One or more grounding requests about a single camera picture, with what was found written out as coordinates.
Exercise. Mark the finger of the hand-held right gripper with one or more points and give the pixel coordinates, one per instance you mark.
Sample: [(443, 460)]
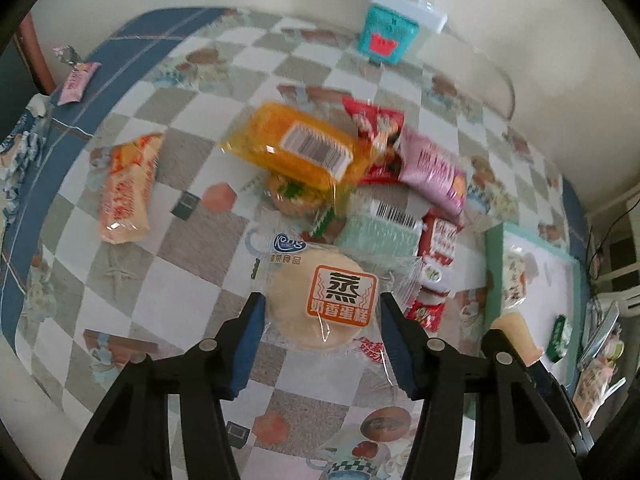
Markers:
[(495, 341)]

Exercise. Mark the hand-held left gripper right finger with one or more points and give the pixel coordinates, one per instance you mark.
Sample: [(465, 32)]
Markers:
[(400, 355)]

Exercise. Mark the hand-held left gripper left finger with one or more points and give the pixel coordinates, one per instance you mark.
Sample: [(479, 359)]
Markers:
[(248, 347)]

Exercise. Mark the beige snack packet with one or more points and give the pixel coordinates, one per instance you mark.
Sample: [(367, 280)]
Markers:
[(520, 335)]

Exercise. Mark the round steamed cake packet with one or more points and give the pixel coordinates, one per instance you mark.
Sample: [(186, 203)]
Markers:
[(312, 300)]

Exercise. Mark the white tray with green rim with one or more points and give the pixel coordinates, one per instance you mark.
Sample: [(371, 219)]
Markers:
[(550, 280)]

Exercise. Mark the red and white snack packet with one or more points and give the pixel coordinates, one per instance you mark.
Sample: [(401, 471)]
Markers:
[(435, 265)]

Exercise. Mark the green and white snack packet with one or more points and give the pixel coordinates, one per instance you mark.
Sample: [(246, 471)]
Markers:
[(385, 227)]

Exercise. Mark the pink swiss roll packet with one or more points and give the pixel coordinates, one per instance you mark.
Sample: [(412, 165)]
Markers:
[(432, 170)]

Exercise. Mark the orange and white snack packet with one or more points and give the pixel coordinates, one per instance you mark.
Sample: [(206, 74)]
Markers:
[(127, 185)]

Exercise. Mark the yellow cake packet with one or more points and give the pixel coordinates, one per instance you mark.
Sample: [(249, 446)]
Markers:
[(295, 150)]

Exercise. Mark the clutter beside shelf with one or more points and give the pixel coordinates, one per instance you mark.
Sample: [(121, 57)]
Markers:
[(597, 360)]

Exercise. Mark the small green packet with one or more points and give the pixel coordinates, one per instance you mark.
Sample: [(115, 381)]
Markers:
[(560, 337)]

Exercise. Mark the white shelf unit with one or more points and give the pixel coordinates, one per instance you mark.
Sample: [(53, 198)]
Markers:
[(617, 255)]

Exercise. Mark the round topped bread packet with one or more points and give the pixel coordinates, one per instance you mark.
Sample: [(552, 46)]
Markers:
[(292, 195)]

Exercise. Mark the floral cloth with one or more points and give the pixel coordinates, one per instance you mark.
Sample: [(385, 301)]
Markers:
[(17, 160)]

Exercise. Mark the small pink candy packet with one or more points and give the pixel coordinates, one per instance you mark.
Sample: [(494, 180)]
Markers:
[(76, 82)]

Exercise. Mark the teal box with red label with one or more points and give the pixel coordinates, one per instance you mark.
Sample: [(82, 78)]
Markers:
[(387, 32)]

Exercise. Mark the crumpled candy wrapper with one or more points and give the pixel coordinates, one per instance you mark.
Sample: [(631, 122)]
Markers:
[(65, 52)]

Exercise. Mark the red chair frame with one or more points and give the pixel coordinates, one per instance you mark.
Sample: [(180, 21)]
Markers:
[(37, 50)]

